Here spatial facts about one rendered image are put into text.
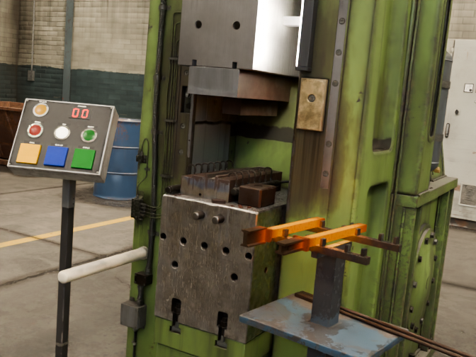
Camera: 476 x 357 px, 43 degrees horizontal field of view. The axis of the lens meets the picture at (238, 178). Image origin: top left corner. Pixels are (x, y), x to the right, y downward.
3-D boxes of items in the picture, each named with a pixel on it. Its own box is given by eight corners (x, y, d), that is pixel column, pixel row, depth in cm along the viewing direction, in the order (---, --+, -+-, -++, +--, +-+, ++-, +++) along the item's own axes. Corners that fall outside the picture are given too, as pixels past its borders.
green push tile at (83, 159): (91, 169, 211) (95, 149, 214) (70, 166, 212) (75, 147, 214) (92, 170, 213) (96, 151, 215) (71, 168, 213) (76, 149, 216)
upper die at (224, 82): (236, 98, 199) (239, 69, 197) (187, 93, 208) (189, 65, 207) (289, 101, 235) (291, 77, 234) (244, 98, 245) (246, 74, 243)
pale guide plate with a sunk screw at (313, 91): (320, 131, 198) (326, 79, 196) (295, 128, 202) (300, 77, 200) (323, 131, 200) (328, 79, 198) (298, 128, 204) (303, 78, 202)
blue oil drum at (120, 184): (120, 202, 654) (125, 122, 642) (81, 194, 682) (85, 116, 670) (154, 197, 705) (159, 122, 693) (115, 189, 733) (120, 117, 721)
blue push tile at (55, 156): (63, 166, 212) (68, 146, 215) (43, 164, 212) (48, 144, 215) (65, 168, 213) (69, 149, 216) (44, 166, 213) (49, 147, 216)
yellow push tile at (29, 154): (36, 163, 212) (41, 144, 215) (15, 161, 213) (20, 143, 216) (37, 165, 214) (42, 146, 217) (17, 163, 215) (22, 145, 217)
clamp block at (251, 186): (259, 208, 198) (261, 189, 197) (236, 204, 202) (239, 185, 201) (275, 204, 208) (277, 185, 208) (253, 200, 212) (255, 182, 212)
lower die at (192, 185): (228, 202, 204) (229, 178, 203) (179, 193, 213) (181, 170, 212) (280, 190, 240) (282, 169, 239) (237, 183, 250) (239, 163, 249)
